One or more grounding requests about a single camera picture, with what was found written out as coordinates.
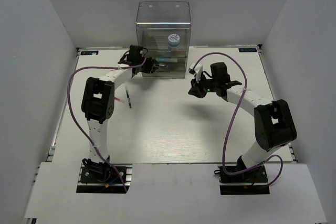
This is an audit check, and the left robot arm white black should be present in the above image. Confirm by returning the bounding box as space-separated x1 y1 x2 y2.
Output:
81 45 159 182

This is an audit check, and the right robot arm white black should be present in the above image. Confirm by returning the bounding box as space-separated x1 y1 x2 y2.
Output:
188 62 297 182

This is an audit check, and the green capped glue tube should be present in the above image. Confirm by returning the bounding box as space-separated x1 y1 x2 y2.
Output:
156 57 174 62

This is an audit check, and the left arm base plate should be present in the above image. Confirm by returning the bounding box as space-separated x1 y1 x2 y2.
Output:
76 165 126 194

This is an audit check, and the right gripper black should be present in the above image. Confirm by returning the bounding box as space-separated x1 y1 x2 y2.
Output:
189 72 219 98

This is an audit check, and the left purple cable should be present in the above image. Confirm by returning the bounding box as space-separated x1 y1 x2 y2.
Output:
67 48 149 193

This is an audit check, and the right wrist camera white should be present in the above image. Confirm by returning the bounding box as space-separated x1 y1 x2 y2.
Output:
188 62 203 82

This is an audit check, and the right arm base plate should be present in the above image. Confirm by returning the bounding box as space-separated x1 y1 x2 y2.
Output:
214 166 270 196

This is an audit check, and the clear acrylic drawer organizer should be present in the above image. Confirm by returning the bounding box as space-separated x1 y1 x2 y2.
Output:
135 0 191 78

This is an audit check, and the blue white patterned jar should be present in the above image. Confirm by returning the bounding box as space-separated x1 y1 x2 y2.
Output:
167 34 181 51

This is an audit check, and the purple cable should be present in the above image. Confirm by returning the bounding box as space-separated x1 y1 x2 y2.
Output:
195 52 284 189
67 48 149 193

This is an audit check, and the blue capped glue tube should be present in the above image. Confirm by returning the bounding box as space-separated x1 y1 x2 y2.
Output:
165 58 185 64

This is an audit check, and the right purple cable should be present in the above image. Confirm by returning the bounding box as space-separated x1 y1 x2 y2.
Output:
195 52 284 189

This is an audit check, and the green pen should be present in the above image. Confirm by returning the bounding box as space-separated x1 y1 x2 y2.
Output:
125 89 132 109

